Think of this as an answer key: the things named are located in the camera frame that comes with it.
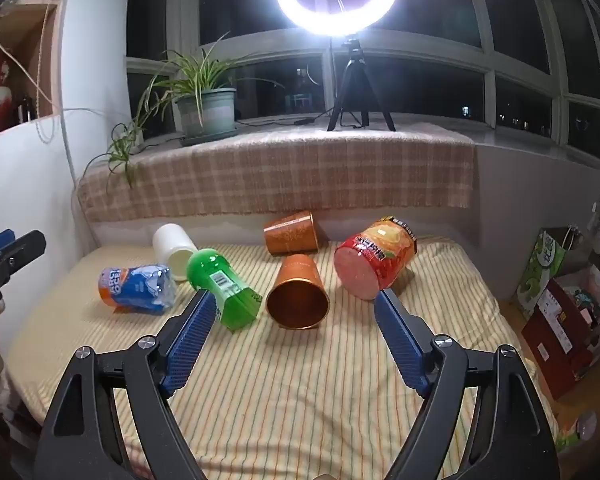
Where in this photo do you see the white window frame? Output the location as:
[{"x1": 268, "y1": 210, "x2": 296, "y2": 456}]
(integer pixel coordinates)
[{"x1": 124, "y1": 0, "x2": 600, "y2": 167}]

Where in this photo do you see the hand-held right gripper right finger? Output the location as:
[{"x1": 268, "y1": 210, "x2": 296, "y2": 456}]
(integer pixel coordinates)
[{"x1": 374, "y1": 288, "x2": 561, "y2": 480}]

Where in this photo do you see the green cardboard box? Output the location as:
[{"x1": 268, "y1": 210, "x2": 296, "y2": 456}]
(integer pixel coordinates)
[{"x1": 515, "y1": 226, "x2": 584, "y2": 322}]

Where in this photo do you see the copper metal cup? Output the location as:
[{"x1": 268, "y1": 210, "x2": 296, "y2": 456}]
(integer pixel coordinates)
[
  {"x1": 266, "y1": 254, "x2": 331, "y2": 331},
  {"x1": 263, "y1": 211, "x2": 322, "y2": 256}
]

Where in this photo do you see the plaid blanket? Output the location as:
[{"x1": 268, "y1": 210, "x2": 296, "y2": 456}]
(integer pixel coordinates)
[{"x1": 77, "y1": 129, "x2": 479, "y2": 224}]

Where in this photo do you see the wooden shelf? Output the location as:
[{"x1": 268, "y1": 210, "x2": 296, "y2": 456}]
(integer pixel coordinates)
[{"x1": 0, "y1": 0, "x2": 77, "y2": 142}]

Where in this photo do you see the white plastic cup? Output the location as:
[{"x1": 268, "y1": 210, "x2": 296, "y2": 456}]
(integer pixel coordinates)
[{"x1": 152, "y1": 223, "x2": 200, "y2": 283}]

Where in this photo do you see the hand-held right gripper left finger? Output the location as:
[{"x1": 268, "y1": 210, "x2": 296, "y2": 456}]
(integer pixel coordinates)
[{"x1": 34, "y1": 289, "x2": 217, "y2": 480}]

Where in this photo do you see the blue crumpled can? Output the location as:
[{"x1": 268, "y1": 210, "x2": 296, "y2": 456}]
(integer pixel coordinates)
[{"x1": 98, "y1": 263, "x2": 177, "y2": 316}]

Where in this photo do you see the dark red box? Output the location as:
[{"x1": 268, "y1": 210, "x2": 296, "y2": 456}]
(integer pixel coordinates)
[{"x1": 521, "y1": 277, "x2": 600, "y2": 402}]

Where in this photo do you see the spider plant in grey pot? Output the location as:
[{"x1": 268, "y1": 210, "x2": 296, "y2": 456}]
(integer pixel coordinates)
[{"x1": 82, "y1": 32, "x2": 287, "y2": 189}]

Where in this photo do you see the grey plant saucer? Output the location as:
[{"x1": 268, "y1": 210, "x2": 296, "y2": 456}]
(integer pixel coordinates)
[{"x1": 180, "y1": 123, "x2": 242, "y2": 147}]

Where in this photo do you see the red orange noodle cup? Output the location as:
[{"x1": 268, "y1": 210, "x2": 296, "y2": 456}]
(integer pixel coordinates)
[{"x1": 333, "y1": 216, "x2": 418, "y2": 302}]

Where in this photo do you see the green plastic bottle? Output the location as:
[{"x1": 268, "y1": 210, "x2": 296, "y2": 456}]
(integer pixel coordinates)
[{"x1": 186, "y1": 249, "x2": 264, "y2": 332}]

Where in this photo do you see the black power cable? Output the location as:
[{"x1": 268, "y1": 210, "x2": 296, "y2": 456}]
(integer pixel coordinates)
[{"x1": 234, "y1": 111, "x2": 332, "y2": 129}]

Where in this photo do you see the white cord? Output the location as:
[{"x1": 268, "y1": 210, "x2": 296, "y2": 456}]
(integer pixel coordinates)
[{"x1": 0, "y1": 0, "x2": 78, "y2": 186}]

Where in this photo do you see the yellow striped bed sheet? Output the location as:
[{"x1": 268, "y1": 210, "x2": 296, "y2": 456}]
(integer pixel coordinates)
[{"x1": 5, "y1": 236, "x2": 562, "y2": 480}]

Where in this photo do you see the black tripod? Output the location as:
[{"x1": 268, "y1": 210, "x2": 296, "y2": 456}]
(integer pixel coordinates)
[{"x1": 326, "y1": 35, "x2": 397, "y2": 134}]

